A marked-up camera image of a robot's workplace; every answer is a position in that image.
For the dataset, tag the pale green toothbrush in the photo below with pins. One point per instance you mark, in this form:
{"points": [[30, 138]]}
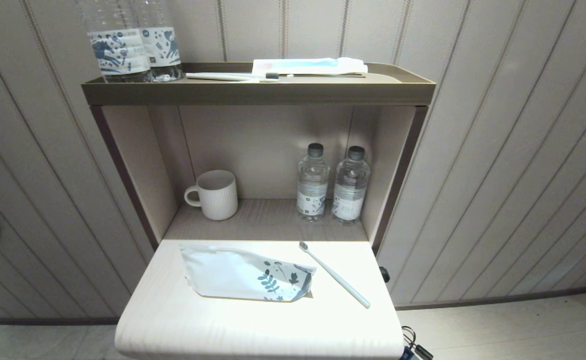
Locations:
{"points": [[335, 276]]}

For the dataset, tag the white blue plastic wrapper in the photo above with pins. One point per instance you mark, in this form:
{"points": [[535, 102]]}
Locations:
{"points": [[233, 275]]}

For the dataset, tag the small clear water bottle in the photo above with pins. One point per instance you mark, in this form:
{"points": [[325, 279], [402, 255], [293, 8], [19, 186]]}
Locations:
{"points": [[313, 187], [350, 192]]}

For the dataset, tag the white ribbed mug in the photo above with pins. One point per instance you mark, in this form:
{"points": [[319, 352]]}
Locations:
{"points": [[218, 197]]}

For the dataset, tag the brown open shelf unit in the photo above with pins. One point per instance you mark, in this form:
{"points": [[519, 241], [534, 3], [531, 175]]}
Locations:
{"points": [[253, 93]]}

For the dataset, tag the white toothbrush dark bristles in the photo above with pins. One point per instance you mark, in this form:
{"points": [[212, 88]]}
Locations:
{"points": [[223, 76]]}

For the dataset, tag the small black knob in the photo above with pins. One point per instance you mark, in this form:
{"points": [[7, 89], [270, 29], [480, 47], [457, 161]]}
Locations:
{"points": [[384, 274]]}

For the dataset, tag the large clear water bottle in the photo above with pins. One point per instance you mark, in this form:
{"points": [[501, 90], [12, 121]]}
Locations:
{"points": [[165, 47], [115, 50]]}

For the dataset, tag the black key bunch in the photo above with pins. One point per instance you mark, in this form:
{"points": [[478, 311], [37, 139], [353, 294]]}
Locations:
{"points": [[415, 347]]}

